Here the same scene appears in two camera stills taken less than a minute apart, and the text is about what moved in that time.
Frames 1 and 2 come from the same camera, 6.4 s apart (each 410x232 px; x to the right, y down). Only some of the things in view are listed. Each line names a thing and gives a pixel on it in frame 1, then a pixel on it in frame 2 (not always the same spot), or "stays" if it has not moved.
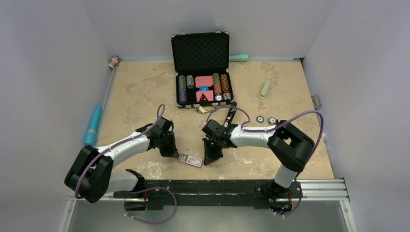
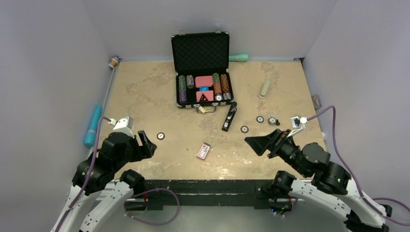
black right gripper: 211,157 to 271,142
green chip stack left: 182,83 stays
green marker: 265,89 stays
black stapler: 231,114 stays
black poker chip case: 201,62 stays
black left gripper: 171,152 to 145,151
